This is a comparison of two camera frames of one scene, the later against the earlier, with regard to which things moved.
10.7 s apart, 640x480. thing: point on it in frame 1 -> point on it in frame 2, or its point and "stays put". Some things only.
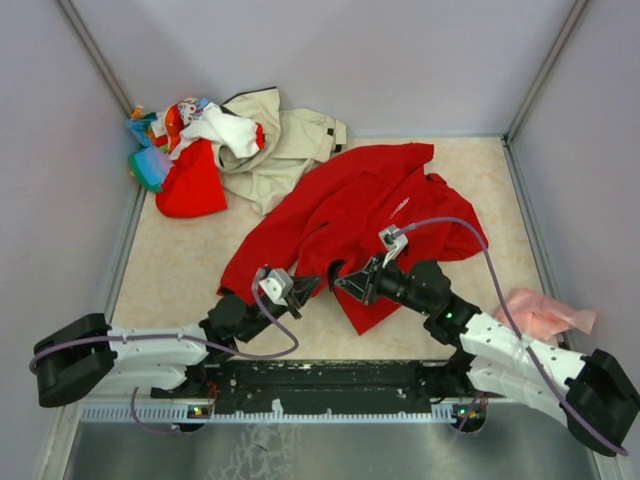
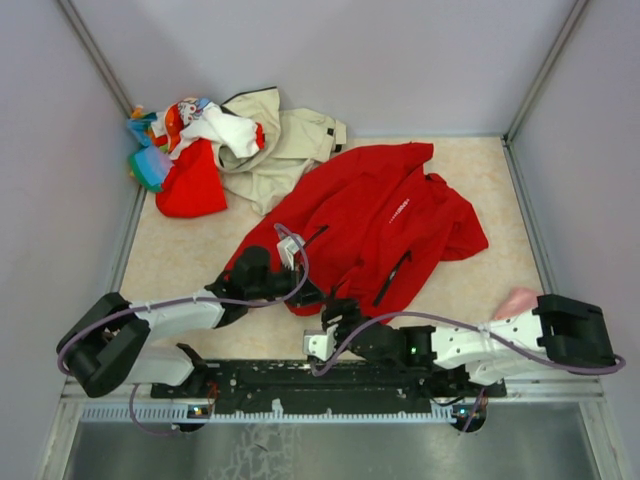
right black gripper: [372, 274] -> [347, 307]
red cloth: [193, 185] stays put
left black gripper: [303, 287] -> [309, 294]
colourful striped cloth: [149, 164] stays put
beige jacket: [295, 142] stays put
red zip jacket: [335, 225] stays put
